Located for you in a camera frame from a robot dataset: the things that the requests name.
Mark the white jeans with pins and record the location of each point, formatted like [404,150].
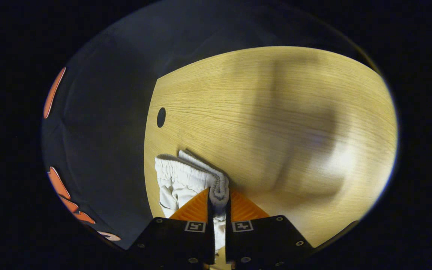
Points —
[182,180]

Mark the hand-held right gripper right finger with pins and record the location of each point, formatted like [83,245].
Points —
[228,240]

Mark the black backdrop cloth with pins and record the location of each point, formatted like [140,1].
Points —
[99,150]

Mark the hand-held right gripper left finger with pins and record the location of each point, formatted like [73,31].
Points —
[210,232]

